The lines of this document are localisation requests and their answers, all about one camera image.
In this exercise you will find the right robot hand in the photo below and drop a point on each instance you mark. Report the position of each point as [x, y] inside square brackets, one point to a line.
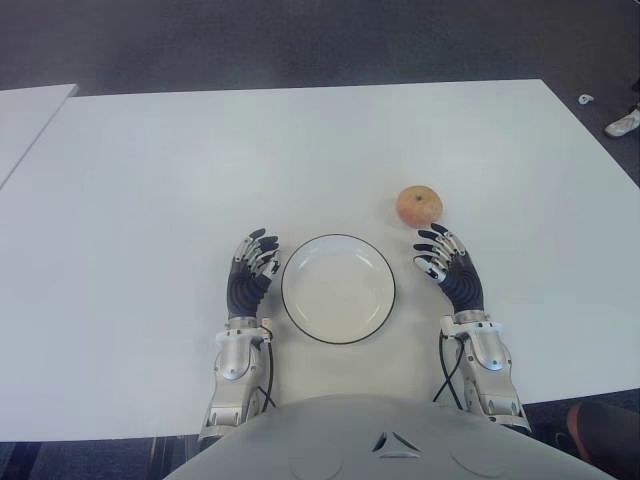
[462, 285]

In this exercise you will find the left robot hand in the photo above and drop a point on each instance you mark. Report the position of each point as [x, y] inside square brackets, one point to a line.
[245, 290]

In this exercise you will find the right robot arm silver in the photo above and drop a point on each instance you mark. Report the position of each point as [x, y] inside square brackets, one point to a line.
[492, 350]

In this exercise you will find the dark object with orange stripe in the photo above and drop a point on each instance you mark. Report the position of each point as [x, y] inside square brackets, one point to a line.
[605, 440]

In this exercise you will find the white rounded robot part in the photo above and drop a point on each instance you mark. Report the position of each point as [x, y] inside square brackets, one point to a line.
[340, 295]

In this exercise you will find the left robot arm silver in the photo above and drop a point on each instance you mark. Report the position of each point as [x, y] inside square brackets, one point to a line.
[235, 355]

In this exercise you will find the white sneaker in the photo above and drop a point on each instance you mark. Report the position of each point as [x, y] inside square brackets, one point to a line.
[624, 124]

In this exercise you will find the grey robot torso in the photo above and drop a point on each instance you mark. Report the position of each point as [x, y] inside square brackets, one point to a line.
[350, 450]

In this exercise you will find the small white floor object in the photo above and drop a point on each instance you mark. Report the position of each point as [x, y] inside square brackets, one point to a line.
[584, 99]

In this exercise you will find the red yellow apple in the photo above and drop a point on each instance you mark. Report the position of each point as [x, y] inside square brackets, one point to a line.
[419, 205]

